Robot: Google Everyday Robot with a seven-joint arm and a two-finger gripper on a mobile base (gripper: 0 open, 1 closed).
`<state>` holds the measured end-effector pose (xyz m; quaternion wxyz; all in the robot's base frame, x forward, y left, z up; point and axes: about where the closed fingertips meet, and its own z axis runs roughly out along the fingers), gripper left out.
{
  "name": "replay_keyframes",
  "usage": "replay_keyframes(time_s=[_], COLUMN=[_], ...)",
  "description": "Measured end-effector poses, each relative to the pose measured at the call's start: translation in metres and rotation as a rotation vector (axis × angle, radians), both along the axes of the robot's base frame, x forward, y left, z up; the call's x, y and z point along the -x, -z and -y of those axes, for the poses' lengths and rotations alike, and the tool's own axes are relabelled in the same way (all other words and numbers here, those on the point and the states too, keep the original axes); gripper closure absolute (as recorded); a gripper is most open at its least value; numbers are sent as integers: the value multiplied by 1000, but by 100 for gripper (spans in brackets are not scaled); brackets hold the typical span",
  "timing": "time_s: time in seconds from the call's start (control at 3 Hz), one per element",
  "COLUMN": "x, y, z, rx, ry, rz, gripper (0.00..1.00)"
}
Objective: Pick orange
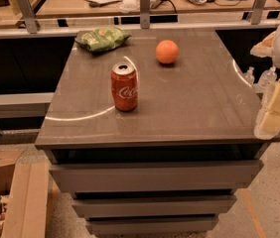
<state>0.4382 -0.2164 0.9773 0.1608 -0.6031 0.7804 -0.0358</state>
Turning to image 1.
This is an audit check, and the grey drawer cabinet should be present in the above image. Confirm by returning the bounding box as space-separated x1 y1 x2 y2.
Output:
36 29 266 235

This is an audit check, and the plastic water bottle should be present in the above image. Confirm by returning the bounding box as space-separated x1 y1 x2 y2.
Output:
243 66 255 85
254 66 277 93

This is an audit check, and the cardboard box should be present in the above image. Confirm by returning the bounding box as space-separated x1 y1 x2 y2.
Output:
0 150 49 238

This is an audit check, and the metal bracket right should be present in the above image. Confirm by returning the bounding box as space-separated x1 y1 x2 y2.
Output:
248 0 266 25

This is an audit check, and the metal bracket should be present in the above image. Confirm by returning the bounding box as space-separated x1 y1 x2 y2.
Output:
140 0 150 29
248 0 266 25
16 0 39 34

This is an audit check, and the metal bracket left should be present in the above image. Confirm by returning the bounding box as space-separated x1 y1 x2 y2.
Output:
16 0 39 34

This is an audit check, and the green chip bag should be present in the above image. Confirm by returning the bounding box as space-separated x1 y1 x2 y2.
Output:
75 27 131 53

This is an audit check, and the red Coca-Cola can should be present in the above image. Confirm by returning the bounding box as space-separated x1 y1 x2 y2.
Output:
111 62 138 112

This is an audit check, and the orange fruit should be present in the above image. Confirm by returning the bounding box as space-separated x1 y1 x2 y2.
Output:
156 40 179 64

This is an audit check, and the metal bracket middle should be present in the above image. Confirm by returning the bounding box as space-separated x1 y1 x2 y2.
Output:
140 0 150 29

